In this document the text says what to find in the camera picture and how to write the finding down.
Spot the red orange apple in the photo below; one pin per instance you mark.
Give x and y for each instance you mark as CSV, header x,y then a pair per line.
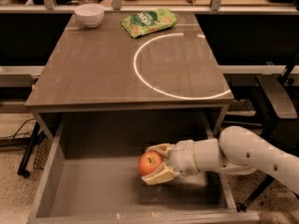
x,y
148,162

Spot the black wire mesh basket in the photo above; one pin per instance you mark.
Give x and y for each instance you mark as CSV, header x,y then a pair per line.
x,y
42,153

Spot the grey wooden cabinet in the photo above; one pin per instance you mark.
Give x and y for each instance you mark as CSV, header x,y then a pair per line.
x,y
105,69

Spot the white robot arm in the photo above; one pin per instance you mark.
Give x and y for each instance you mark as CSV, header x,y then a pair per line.
x,y
237,151

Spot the black office chair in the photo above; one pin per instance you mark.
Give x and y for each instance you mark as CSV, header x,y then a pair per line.
x,y
275,109

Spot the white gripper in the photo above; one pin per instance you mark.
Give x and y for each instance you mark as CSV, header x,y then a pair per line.
x,y
182,158

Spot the open grey top drawer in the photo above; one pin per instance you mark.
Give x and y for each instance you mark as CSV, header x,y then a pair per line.
x,y
91,174

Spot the green snack bag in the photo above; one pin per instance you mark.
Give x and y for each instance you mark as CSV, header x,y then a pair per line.
x,y
149,21

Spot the black table leg with caster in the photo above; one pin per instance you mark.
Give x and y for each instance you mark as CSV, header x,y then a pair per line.
x,y
35,139

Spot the white ceramic bowl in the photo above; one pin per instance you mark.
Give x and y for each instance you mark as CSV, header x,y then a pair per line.
x,y
90,15

